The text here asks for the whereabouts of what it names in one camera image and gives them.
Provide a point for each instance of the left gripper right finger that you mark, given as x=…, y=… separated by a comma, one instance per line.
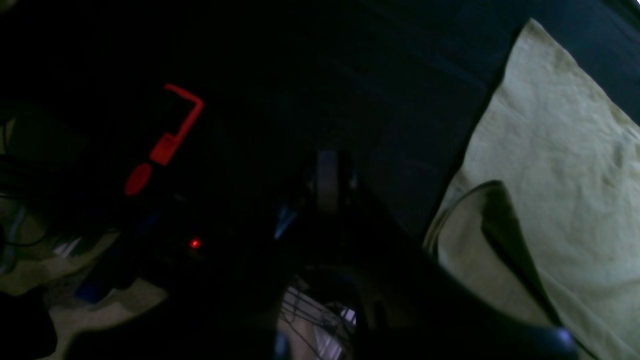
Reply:
x=411, y=308

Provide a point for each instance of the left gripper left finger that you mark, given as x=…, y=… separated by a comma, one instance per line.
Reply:
x=225, y=280

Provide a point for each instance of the sage green T-shirt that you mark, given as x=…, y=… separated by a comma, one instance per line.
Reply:
x=542, y=219

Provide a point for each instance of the orange clamp at right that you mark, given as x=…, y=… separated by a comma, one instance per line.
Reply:
x=165, y=145

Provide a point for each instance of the black table cloth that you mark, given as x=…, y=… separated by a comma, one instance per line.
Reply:
x=399, y=83

